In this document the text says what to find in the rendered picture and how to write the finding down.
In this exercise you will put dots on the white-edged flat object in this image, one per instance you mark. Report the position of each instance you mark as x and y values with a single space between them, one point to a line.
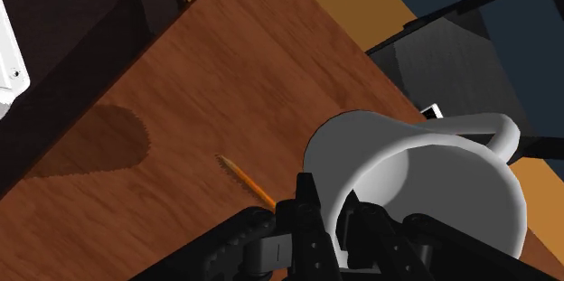
434 112

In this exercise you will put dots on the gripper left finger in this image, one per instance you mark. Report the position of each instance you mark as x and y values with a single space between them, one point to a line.
308 227

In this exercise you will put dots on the brown wooden table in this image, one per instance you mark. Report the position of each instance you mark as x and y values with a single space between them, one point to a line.
246 73

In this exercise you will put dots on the orange pencil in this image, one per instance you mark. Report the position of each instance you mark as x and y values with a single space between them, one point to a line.
246 181

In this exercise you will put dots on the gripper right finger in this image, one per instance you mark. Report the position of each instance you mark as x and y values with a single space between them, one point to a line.
387 245

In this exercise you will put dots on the white mug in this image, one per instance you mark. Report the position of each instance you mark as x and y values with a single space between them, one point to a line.
445 183

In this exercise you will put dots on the black chair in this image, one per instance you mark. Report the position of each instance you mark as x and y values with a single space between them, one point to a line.
440 64

